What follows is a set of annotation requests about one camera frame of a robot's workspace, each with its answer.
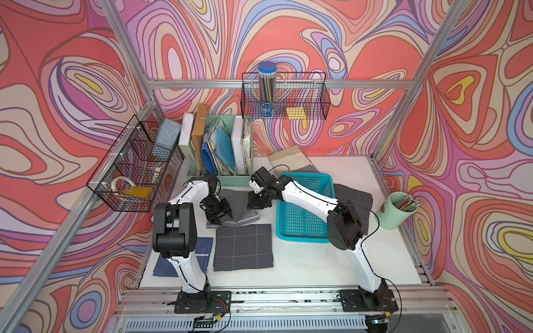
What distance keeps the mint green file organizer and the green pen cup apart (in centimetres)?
61

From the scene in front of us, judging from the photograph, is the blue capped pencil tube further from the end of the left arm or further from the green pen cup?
the green pen cup

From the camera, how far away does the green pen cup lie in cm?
82

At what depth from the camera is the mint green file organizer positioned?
922 mm

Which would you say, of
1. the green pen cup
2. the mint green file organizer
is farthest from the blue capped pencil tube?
the green pen cup

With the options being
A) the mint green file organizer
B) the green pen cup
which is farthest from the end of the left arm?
the green pen cup

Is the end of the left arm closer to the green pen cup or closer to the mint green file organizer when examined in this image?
the mint green file organizer
